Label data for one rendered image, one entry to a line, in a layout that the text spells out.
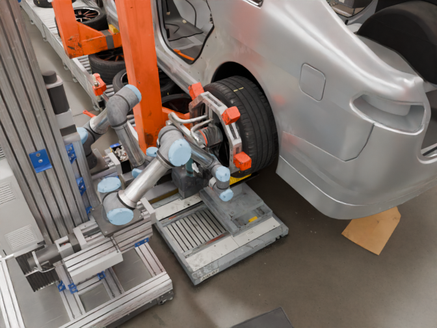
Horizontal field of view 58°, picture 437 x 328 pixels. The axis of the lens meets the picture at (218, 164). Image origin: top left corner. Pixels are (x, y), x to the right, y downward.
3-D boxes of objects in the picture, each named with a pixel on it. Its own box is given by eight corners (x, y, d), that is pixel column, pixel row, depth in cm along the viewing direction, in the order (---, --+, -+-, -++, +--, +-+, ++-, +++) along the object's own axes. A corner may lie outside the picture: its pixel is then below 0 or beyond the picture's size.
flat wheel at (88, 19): (118, 25, 550) (114, 8, 535) (92, 45, 502) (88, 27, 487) (76, 20, 565) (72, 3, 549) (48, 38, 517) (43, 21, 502)
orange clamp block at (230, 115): (236, 122, 238) (241, 115, 230) (225, 125, 235) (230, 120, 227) (231, 111, 239) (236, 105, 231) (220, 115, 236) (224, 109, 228)
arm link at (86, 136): (67, 153, 236) (61, 135, 228) (81, 141, 246) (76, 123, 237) (83, 159, 233) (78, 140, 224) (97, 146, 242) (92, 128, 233)
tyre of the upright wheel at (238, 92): (294, 150, 240) (246, 56, 247) (263, 163, 230) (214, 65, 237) (250, 176, 299) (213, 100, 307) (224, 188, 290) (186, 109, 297)
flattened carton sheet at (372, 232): (405, 212, 323) (405, 209, 321) (378, 255, 291) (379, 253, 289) (369, 196, 338) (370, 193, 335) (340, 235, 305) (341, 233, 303)
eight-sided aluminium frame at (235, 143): (240, 187, 263) (243, 120, 228) (231, 191, 261) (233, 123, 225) (198, 144, 298) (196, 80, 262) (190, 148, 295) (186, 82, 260)
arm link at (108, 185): (121, 189, 214) (117, 170, 205) (128, 205, 205) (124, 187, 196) (99, 196, 210) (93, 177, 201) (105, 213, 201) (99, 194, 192)
